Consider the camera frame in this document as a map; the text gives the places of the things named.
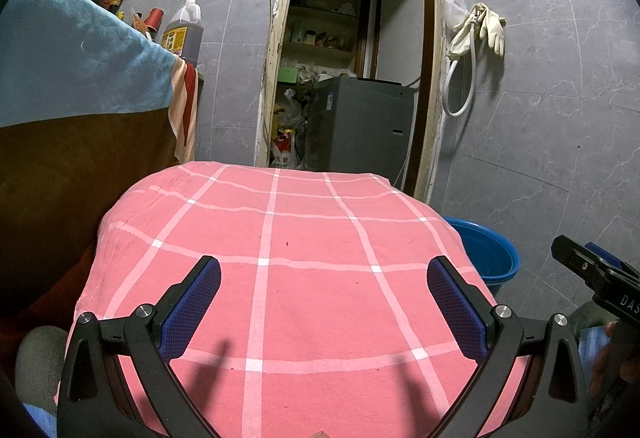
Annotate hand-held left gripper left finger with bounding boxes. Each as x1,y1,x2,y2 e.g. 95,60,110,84
56,255,222,438

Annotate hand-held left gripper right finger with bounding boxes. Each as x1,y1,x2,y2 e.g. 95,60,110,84
426,255,590,438

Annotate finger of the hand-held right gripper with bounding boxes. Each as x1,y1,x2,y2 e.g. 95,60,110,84
551,235,613,300
585,242,640,279

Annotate blue plastic bucket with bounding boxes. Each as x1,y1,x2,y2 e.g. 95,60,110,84
442,217,521,296

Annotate person's right hand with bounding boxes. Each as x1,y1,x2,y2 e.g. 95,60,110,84
589,322,626,401

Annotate person's grey trouser leg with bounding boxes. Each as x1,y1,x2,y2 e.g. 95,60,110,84
15,325,68,419
567,302,618,349

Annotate blue cloth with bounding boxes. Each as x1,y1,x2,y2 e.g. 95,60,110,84
580,325,612,369

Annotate pink checked blanket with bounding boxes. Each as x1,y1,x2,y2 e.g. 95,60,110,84
55,161,531,438

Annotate brown cabinet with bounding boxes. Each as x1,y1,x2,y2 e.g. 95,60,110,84
0,106,178,319

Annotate red white bag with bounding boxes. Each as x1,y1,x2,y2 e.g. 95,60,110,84
270,128,296,169

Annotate grey washing machine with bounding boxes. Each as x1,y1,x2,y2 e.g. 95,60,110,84
304,76,416,186

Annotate clear plastic bags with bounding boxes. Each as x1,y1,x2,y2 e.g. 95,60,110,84
277,88,311,134

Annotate cream rubber glove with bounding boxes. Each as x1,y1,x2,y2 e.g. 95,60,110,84
449,11,476,62
480,4,507,56

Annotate large cooking oil bottle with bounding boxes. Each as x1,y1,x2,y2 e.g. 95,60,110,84
161,0,203,69

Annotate light blue towel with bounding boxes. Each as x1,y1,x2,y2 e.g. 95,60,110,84
0,0,183,129

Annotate orange seasoning packet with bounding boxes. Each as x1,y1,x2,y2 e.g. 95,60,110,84
131,11,156,42

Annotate wooden shelf unit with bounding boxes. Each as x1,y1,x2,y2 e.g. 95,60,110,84
285,0,373,79

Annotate white hose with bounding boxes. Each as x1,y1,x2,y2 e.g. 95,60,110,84
442,6,477,117

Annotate wooden door frame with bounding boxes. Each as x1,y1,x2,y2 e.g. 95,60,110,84
255,0,448,214

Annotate clear wall plastic bag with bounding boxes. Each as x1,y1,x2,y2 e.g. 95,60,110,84
445,0,471,32

